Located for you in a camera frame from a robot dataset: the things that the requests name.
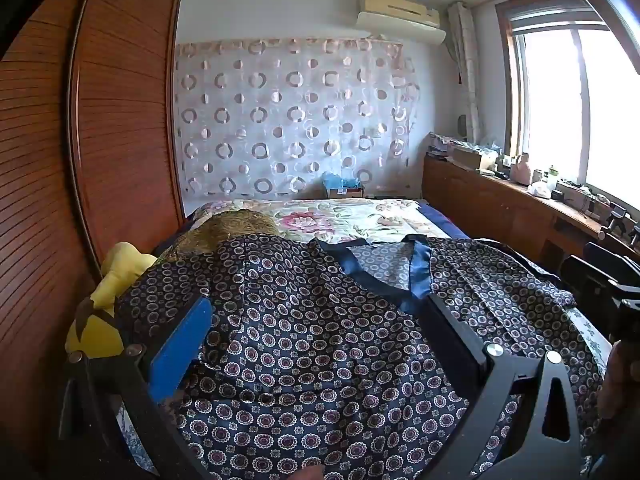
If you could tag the person's right hand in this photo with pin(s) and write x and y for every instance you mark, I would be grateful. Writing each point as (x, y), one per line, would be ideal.
(622, 380)

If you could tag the window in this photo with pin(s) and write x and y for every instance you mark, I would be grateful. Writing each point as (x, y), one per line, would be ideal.
(560, 100)

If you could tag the sheer circle-patterned curtain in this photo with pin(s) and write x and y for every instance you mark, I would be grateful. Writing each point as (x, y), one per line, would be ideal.
(300, 120)

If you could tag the green-capped bottle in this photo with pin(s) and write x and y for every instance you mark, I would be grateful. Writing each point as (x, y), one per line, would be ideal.
(552, 176)

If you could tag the pile of papers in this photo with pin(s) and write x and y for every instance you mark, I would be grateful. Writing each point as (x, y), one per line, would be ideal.
(440, 145)

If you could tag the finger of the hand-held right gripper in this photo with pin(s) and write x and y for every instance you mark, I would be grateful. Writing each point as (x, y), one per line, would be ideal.
(582, 277)
(607, 257)

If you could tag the blue plastic bag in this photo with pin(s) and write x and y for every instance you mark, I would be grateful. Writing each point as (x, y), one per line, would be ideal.
(337, 180)

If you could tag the small cardboard box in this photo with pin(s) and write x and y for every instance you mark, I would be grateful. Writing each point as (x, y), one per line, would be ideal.
(350, 192)

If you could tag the wooden slatted wardrobe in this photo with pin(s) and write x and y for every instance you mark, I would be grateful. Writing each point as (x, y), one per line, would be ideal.
(125, 110)

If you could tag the white window curtain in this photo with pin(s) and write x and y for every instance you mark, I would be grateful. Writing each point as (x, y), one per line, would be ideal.
(467, 70)

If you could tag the olive sunflower cloth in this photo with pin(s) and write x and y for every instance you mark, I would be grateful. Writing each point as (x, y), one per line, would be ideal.
(225, 227)

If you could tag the yellow plush toy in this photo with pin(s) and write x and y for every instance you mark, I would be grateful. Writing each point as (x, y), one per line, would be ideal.
(107, 300)

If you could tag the small metal stands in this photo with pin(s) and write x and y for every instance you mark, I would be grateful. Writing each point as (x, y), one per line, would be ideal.
(617, 220)

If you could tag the white plastic bag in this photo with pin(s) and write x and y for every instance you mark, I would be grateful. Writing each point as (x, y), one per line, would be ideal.
(540, 190)

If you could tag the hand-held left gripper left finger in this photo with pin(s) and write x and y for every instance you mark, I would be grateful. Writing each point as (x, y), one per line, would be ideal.
(180, 355)

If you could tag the pink container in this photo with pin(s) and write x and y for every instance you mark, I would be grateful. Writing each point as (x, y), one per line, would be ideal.
(522, 170)

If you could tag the floral quilt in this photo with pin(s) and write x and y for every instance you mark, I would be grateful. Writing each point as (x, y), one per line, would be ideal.
(350, 222)

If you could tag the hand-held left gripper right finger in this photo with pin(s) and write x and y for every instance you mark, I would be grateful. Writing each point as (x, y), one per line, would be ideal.
(457, 335)

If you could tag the navy circle-patterned garment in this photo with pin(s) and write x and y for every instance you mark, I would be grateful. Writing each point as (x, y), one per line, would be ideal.
(320, 340)

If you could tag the wall air conditioner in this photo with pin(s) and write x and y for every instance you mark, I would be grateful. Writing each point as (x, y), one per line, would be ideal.
(400, 17)

